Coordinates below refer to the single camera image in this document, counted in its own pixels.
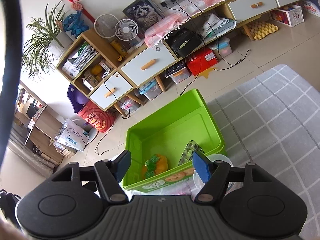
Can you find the clear cotton swab jar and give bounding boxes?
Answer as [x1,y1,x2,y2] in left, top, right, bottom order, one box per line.
[192,154,243,197]

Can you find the green patterned toy piece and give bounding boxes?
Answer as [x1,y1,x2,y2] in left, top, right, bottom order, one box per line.
[178,140,204,166]

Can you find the orange toy pumpkin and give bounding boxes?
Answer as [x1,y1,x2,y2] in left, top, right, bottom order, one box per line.
[141,154,169,179]

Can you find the red round drum container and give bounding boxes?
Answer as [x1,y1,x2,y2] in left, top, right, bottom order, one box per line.
[78,101,116,133]

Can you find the white blue paper bag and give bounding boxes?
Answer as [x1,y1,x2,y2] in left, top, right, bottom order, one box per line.
[55,119,89,151]

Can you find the green plastic storage bin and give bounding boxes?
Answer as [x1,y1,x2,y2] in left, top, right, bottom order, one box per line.
[122,89,226,193]

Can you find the grey checked blanket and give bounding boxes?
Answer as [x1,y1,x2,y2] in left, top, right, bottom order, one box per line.
[130,64,320,240]

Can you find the wooden desk shelf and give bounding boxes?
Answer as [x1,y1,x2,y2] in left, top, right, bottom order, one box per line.
[8,81,76,177]

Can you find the clear box blue lid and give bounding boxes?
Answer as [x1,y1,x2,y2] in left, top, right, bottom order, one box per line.
[139,79,162,101]

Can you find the wooden cabinet white drawers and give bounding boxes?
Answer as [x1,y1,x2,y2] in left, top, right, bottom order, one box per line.
[56,0,301,111]

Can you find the red cardboard box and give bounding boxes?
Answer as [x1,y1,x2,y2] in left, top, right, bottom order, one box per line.
[186,47,219,76]

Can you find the black handbag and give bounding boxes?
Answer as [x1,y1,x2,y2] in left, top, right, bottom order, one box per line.
[170,28,202,57]

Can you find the pink lace cloth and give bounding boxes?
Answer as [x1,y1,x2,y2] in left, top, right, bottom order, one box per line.
[144,0,232,49]

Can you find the white desk fan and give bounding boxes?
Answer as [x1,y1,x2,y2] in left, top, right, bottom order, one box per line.
[114,18,141,47]

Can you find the potted green plant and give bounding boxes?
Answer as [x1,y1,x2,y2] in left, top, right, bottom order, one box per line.
[22,1,66,79]

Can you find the white round fan guard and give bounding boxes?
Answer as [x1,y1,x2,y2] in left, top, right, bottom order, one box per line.
[94,14,119,38]

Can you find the yellow foam egg mat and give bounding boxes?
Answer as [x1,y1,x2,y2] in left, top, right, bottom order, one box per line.
[241,21,279,41]

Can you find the blue stitch plush toy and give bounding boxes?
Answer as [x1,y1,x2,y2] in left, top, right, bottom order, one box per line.
[62,11,89,38]

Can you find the framed cat picture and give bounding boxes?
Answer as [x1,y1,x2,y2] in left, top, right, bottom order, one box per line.
[123,0,165,35]

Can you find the white red toy box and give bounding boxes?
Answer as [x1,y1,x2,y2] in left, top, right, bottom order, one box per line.
[269,5,304,27]

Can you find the dark blue strap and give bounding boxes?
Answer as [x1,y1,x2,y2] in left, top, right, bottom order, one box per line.
[0,0,24,165]

